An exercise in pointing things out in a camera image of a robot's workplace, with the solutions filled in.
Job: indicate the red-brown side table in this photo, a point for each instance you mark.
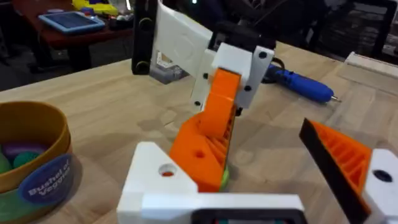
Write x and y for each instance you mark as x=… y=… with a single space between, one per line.
x=62 y=39

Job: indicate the bare white left gripper left finger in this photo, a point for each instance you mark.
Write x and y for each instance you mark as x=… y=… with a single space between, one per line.
x=146 y=183

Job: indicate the white flat tray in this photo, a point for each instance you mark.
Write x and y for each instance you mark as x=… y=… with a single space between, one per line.
x=370 y=70

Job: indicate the blue electric screwdriver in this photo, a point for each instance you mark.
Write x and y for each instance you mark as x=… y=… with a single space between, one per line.
x=303 y=87

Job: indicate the small clear plastic box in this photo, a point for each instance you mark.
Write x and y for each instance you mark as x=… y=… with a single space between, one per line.
x=166 y=73

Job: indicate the green disc with holes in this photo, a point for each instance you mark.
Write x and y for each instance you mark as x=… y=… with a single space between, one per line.
x=225 y=179

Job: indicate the yellow toy heap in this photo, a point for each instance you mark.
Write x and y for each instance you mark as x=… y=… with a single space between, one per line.
x=98 y=7

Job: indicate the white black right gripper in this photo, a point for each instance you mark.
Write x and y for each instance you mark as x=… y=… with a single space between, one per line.
x=182 y=40

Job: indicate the blue flat tray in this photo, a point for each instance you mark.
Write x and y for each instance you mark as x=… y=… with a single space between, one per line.
x=72 y=22

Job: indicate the yellow tub of toy vegetables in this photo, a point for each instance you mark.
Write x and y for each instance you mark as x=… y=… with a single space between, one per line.
x=34 y=133

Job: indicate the white orange left gripper right finger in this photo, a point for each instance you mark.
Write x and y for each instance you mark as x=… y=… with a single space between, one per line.
x=351 y=165

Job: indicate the black upright wrist plate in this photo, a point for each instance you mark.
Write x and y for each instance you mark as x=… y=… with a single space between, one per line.
x=143 y=37

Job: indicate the orange ribbed wedge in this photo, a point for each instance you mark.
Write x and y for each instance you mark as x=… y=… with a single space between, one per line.
x=192 y=158

